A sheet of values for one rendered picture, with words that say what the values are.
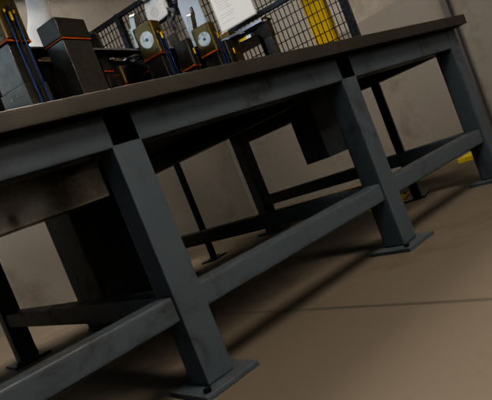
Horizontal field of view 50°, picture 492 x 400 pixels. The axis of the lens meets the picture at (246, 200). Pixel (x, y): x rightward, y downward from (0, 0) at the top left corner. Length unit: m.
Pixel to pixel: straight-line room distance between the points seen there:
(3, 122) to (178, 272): 0.48
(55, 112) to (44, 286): 3.15
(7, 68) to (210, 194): 3.67
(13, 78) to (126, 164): 0.42
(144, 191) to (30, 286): 3.03
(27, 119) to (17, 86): 0.36
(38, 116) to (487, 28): 2.97
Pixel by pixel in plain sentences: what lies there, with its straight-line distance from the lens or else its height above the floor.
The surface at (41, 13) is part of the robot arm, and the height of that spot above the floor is 1.38.
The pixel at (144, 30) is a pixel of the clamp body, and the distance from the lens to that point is 2.02.
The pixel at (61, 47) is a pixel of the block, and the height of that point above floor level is 0.95.
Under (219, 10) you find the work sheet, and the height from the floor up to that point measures 1.26.
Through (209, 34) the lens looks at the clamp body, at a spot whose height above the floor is 0.99.
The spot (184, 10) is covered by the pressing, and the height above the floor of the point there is 1.25.
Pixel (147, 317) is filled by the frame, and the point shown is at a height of 0.22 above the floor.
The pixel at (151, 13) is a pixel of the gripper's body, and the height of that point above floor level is 1.22.
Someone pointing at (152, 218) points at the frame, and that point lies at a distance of 1.20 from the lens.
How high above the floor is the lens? 0.43
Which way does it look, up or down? 3 degrees down
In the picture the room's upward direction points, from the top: 22 degrees counter-clockwise
